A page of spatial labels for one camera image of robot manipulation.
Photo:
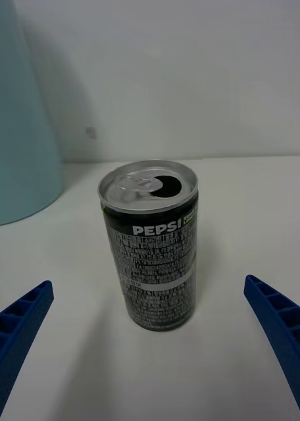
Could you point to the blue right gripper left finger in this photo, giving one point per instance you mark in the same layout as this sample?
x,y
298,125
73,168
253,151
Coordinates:
x,y
15,335

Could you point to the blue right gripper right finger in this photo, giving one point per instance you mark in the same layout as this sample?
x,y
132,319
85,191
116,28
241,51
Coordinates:
x,y
285,332

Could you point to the black drink can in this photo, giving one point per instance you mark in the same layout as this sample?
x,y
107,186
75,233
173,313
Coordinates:
x,y
153,263

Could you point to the pale blue plastic bin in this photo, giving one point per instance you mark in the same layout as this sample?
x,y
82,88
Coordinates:
x,y
18,131

